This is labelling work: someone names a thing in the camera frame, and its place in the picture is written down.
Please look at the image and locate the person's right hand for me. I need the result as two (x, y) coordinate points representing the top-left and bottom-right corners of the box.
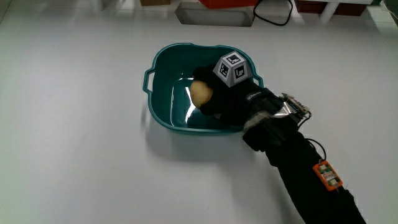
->
(192, 50), (282, 128)

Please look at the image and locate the potato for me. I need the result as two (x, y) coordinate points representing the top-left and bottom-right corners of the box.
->
(189, 80), (214, 110)

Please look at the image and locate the teal plastic basin plate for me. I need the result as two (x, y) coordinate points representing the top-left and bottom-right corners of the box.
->
(142, 42), (264, 136)

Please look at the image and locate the person's right forearm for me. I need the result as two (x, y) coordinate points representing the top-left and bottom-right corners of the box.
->
(242, 92), (368, 224)

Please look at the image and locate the red box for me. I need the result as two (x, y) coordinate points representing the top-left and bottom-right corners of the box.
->
(198, 0), (259, 9)

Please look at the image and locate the orange sensor module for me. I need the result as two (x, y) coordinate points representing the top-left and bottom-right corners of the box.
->
(312, 160), (343, 192)

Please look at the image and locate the brown cardboard box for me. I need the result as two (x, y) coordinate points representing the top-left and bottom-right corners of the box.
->
(139, 0), (172, 7)

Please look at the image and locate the dark red cabinet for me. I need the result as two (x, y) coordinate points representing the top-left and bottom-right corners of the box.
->
(294, 0), (368, 17)

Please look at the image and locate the black power cable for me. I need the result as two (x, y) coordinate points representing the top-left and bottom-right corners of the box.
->
(252, 0), (294, 27)

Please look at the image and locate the thin black sensor wire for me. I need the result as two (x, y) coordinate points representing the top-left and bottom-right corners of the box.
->
(297, 111), (327, 161)

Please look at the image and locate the white post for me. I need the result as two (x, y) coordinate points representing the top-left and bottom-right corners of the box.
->
(319, 1), (340, 23)

